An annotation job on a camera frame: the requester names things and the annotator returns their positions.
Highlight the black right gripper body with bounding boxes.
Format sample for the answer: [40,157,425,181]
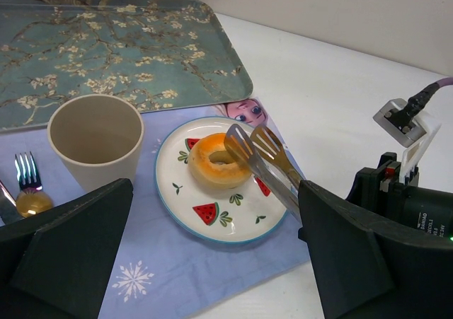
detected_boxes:
[346,152,452,240]

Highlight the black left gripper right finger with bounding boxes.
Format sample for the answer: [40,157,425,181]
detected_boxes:
[299,180,452,318]

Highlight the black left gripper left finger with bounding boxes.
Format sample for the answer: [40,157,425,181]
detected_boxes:
[1,179,133,318]

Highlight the stainless steel tongs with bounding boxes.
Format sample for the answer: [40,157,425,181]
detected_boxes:
[224,124,302,223]

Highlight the orange bagel bread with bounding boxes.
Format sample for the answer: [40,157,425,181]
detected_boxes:
[188,133,251,190]

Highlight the gold spoon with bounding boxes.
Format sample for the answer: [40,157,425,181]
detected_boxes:
[16,189,53,217]

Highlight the iridescent knife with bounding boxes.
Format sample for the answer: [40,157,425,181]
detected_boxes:
[0,181,24,225]

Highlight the iridescent fork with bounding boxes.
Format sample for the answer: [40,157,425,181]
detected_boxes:
[14,151,42,191]

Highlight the beige cup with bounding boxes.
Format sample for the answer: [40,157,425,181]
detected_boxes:
[47,94,145,192]

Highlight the watermelon pattern white plate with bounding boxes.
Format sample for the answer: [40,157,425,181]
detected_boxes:
[155,117,288,243]

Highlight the floral teal serving tray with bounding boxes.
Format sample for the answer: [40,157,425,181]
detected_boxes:
[1,0,253,131]

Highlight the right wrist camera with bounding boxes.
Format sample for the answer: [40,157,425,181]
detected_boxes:
[373,98,441,185]

